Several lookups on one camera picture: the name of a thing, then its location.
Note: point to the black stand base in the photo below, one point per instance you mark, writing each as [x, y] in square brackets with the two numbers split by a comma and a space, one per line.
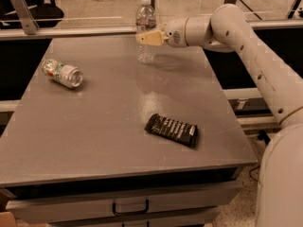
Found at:
[262, 135]

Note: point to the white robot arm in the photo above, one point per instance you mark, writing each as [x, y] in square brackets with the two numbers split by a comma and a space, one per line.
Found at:
[280, 181]

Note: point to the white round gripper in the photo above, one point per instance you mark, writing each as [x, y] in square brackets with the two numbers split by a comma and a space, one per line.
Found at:
[175, 32]

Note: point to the grey horizontal rail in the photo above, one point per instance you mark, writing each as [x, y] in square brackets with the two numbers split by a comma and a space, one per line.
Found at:
[51, 33]

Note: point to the grey drawer with black handle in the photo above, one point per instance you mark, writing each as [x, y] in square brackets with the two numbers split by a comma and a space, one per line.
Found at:
[125, 203]

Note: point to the black snack bar wrapper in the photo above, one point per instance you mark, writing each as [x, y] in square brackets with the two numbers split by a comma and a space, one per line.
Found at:
[174, 130]

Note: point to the left metal rail bracket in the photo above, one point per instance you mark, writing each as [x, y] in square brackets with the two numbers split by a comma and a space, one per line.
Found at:
[27, 21]

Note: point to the clear plastic water bottle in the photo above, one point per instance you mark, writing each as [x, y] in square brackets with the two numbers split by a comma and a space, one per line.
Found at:
[145, 20]

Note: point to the black office chair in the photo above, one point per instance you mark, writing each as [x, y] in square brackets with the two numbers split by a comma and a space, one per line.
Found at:
[45, 12]

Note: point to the silver green soda can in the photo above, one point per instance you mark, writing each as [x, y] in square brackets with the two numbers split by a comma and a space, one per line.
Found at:
[67, 75]

